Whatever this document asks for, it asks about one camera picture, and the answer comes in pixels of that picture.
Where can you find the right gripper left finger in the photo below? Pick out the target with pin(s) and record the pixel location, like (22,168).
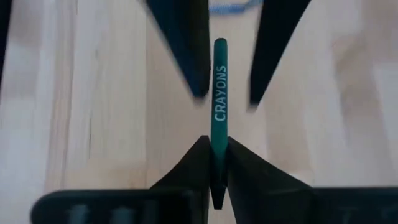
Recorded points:
(192,168)

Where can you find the green crayon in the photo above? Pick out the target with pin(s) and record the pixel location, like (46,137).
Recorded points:
(219,93)

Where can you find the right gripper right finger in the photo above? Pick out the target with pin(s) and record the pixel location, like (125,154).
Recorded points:
(252,171)

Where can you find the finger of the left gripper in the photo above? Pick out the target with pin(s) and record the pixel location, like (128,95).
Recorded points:
(189,37)
(273,37)

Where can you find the black table frame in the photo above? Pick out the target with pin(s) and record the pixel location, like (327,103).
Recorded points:
(3,31)

